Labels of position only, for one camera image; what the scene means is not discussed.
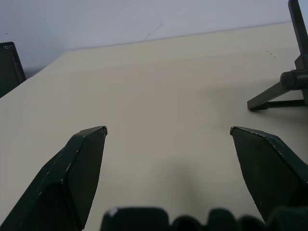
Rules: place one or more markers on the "black ribbed box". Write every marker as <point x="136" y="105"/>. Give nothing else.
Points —
<point x="10" y="67"/>

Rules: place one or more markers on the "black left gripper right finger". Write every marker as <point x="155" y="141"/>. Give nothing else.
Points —
<point x="269" y="173"/>

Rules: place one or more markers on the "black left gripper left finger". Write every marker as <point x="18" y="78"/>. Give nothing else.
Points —
<point x="69" y="178"/>

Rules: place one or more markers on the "black tripod board stand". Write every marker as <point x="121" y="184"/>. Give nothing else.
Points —
<point x="292" y="72"/>

